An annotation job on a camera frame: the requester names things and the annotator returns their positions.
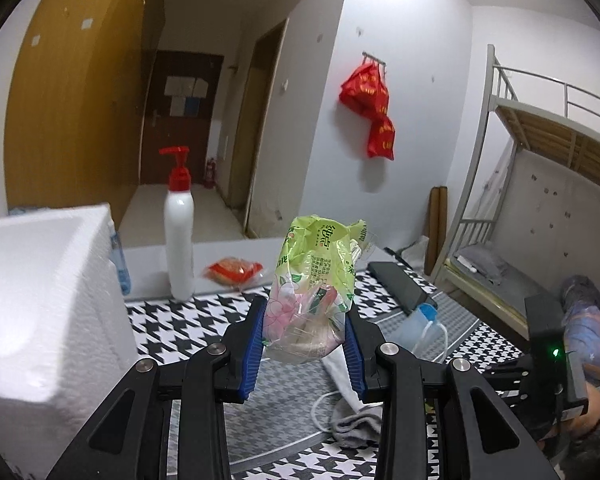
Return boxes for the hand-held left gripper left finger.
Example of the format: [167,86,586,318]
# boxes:
[47,295,269,480]

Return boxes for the white paper notices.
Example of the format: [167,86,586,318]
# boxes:
[164,76,209,116]

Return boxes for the light wooden side door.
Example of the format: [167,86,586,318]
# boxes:
[229,19,287,237]

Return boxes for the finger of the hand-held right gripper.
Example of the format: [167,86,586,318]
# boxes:
[481,356,532,387]

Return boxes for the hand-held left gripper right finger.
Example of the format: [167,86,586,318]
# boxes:
[343,306,561,480]

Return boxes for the red snack packet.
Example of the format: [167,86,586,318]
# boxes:
[202,257,264,289]

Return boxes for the metal bunk bed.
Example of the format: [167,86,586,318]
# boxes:
[432,44,600,342]

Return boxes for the clear water bottle blue label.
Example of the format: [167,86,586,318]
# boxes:
[106,220,131,296]

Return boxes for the white cord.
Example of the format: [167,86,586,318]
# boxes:
[311,389,342,432]

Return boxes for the white pump bottle red cap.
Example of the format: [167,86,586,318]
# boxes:
[159,146,196,301]

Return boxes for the red plastic bag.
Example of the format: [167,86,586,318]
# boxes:
[338,62,391,119]
[366,112,397,161]

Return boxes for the grey pillow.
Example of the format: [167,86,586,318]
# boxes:
[454,244,507,279]

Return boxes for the grey sock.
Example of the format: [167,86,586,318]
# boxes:
[322,344,384,449]

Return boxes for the person's right hand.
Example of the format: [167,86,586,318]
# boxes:
[577,388,600,442]

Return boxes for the blue face mask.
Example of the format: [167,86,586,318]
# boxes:
[397,302,451,362]

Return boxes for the person's patterned blue pants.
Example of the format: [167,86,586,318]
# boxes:
[560,275,600,387]

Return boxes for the houndstooth tablecloth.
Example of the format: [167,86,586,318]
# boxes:
[124,260,537,480]

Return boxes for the dark brown door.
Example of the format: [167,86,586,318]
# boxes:
[141,50,224,187]

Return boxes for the black flat bar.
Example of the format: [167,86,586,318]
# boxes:
[369,261,438,314]

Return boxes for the wooden wardrobe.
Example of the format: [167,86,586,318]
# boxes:
[2,0,167,214]

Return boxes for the white foam box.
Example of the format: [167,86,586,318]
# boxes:
[0,203,141,479]

